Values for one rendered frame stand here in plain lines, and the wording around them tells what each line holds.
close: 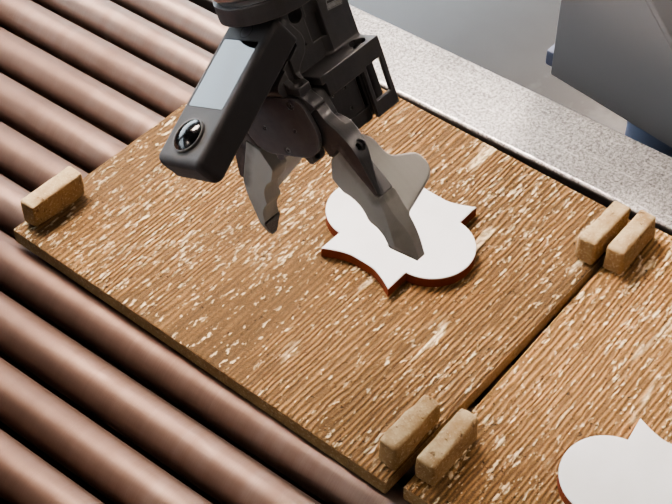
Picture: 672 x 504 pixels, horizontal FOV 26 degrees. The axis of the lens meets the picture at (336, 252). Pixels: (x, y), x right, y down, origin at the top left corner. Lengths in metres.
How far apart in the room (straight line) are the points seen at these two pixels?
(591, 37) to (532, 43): 1.51
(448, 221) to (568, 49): 0.31
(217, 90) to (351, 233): 0.32
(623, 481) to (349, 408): 0.21
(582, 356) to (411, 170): 0.26
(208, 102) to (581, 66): 0.61
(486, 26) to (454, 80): 1.56
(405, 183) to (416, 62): 0.47
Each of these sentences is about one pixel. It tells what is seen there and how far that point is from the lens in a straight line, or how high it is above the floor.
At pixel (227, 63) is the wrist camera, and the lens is 0.96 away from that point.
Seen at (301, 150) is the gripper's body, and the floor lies 1.17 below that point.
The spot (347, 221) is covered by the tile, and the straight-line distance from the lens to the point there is 1.24.
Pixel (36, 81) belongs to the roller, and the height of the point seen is 0.91.
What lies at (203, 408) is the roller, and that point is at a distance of 1.17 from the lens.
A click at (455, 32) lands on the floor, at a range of 2.97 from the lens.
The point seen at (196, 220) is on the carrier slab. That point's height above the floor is 0.94.
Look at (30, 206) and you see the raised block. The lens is 1.26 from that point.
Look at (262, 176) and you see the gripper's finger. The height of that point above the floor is 1.11.
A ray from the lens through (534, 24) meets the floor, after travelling 3.01.
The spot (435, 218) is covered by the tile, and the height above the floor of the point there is 0.95.
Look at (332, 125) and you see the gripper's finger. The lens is 0.96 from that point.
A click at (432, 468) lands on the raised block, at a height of 0.96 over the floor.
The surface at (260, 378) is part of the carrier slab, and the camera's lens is 1.15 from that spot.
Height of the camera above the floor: 1.84
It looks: 47 degrees down
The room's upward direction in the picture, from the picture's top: straight up
